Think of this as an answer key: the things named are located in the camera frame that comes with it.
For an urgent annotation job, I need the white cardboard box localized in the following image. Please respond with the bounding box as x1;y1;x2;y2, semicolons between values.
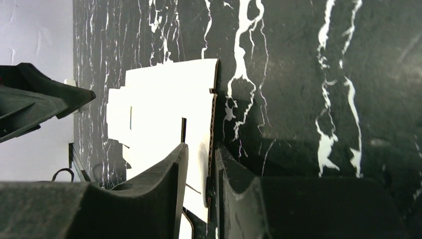
106;59;218;239

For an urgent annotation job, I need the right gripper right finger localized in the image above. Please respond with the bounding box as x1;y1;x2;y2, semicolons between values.
214;144;410;239

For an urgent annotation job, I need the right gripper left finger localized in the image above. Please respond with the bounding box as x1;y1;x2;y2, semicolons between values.
0;143;189;239

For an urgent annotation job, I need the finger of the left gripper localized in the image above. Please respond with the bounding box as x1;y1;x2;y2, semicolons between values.
0;63;96;142

